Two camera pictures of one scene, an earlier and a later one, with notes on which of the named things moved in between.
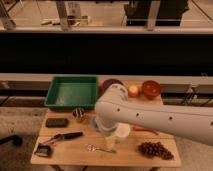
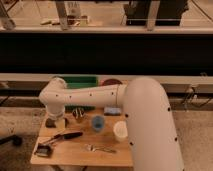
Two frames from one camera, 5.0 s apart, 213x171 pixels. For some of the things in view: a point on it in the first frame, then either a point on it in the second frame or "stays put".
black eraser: [57, 122] stays put
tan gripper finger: [110, 142] → [60, 124]
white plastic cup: [122, 129] stays put
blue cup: [95, 122] stays put
